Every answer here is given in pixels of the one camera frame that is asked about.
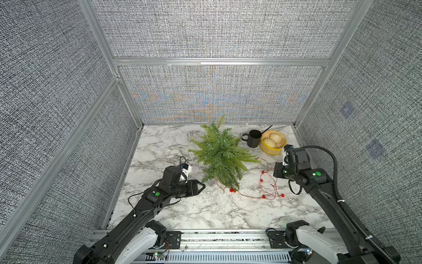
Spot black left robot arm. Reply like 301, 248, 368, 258
73, 163, 206, 264

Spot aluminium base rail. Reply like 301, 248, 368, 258
84, 228, 344, 264

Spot white steamed bun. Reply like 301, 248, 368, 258
263, 138, 276, 148
270, 133, 284, 144

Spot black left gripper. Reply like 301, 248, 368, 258
169, 179, 206, 199

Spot right white steamed bun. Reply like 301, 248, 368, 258
270, 133, 284, 144

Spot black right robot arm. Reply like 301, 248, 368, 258
273, 145, 401, 264

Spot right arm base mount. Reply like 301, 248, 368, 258
265, 220, 309, 249

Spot red string lights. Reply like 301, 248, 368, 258
215, 157, 286, 201

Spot black metal mug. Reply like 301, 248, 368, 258
241, 130, 262, 148

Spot small green christmas tree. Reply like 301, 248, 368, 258
189, 115, 260, 191

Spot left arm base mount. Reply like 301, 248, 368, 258
145, 220, 182, 249

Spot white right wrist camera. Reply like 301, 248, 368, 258
283, 145, 296, 166

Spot left white steamed bun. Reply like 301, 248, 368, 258
263, 138, 276, 148

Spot yellow bamboo steamer basket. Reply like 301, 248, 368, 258
259, 130, 287, 156

